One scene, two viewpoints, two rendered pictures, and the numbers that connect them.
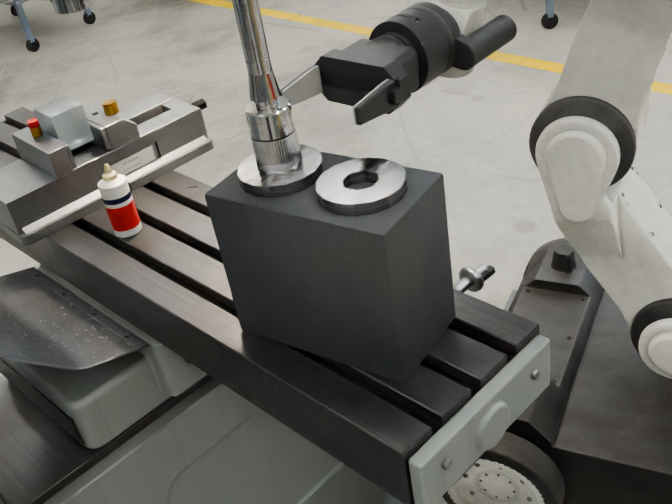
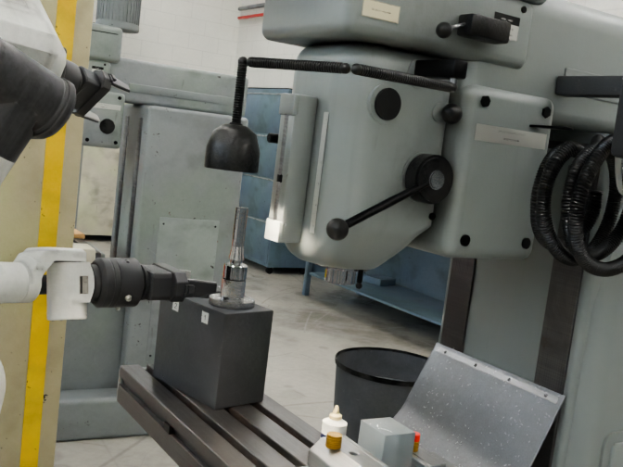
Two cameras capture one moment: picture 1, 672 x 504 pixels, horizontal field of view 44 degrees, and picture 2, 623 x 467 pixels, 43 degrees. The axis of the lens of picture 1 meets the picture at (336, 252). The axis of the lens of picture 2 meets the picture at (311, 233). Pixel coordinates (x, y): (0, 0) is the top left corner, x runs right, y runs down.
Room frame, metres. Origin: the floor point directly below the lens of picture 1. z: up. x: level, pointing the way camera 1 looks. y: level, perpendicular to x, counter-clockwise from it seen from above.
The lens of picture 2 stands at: (2.26, 0.36, 1.49)
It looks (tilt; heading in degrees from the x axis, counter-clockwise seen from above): 7 degrees down; 187
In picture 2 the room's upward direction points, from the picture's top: 7 degrees clockwise
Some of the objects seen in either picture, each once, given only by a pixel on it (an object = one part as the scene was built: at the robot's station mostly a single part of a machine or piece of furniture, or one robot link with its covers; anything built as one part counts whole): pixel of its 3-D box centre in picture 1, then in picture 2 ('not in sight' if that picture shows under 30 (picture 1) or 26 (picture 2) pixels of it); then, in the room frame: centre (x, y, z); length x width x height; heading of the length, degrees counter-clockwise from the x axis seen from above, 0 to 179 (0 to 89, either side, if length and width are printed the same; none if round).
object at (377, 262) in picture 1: (333, 252); (211, 340); (0.74, 0.00, 1.07); 0.22 x 0.12 x 0.20; 51
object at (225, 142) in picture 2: not in sight; (233, 146); (1.22, 0.12, 1.47); 0.07 x 0.07 x 0.06
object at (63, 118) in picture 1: (63, 124); (385, 446); (1.19, 0.37, 1.08); 0.06 x 0.05 x 0.06; 38
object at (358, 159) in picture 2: not in sight; (358, 158); (1.07, 0.27, 1.47); 0.21 x 0.19 x 0.32; 40
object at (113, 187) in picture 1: (117, 198); (333, 437); (1.04, 0.29, 1.02); 0.04 x 0.04 x 0.11
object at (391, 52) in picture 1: (387, 66); (143, 283); (0.90, -0.10, 1.20); 0.13 x 0.12 x 0.10; 44
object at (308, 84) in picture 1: (298, 87); (202, 288); (0.88, 0.01, 1.20); 0.06 x 0.02 x 0.03; 134
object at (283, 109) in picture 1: (268, 109); (235, 266); (0.77, 0.04, 1.23); 0.05 x 0.05 x 0.01
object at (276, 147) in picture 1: (274, 139); (233, 283); (0.77, 0.04, 1.19); 0.05 x 0.05 x 0.06
